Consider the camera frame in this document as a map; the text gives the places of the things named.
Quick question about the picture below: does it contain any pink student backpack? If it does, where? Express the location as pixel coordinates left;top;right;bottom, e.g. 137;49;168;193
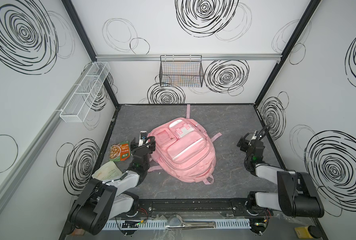
149;104;222;185

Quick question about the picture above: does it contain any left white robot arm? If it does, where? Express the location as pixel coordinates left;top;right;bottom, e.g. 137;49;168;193
60;132;156;239

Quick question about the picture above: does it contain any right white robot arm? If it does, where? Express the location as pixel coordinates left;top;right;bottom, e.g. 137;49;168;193
237;125;325;218

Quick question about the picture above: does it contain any green snack packet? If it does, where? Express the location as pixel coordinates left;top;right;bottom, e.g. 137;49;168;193
109;141;131;162

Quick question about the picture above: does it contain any white food pouch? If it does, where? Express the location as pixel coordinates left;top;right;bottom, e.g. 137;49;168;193
92;161;123;181

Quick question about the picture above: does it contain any yellow black button box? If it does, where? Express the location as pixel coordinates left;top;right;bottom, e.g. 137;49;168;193
294;226;323;239

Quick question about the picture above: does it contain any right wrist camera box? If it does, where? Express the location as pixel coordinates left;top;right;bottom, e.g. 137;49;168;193
246;131;257;146

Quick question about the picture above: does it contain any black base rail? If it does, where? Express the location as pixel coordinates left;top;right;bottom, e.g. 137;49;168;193
135;198;274;218

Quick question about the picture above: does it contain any white wire shelf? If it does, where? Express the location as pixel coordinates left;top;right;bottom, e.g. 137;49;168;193
59;62;111;123

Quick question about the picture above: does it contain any white slotted cable duct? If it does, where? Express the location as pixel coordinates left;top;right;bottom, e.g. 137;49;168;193
103;219;251;231

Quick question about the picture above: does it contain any black wire basket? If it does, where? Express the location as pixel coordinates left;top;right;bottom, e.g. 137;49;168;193
159;60;205;88

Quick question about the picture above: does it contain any aluminium wall rail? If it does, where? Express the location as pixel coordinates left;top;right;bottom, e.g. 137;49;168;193
96;54;282;62

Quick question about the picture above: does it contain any black corner frame post right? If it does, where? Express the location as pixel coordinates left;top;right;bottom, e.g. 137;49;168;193
254;0;322;108

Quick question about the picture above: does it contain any black corner frame post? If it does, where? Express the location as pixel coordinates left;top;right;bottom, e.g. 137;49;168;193
254;0;322;108
61;0;121;110

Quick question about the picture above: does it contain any black corner frame post left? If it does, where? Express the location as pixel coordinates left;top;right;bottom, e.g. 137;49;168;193
61;0;121;110

